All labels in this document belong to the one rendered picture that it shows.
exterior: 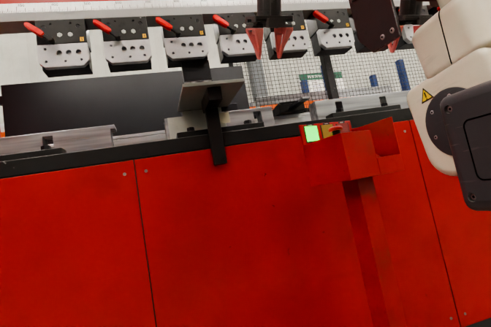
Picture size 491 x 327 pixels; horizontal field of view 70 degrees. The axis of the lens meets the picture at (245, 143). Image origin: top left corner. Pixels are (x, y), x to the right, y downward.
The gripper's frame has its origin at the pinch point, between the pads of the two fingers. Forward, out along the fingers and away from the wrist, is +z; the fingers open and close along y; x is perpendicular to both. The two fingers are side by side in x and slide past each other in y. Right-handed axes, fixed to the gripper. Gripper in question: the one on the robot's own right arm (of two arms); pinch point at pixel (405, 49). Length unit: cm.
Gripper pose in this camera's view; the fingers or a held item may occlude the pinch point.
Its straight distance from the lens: 113.6
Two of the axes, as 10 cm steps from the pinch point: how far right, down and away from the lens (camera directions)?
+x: 3.5, 2.8, -9.0
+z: 0.2, 9.5, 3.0
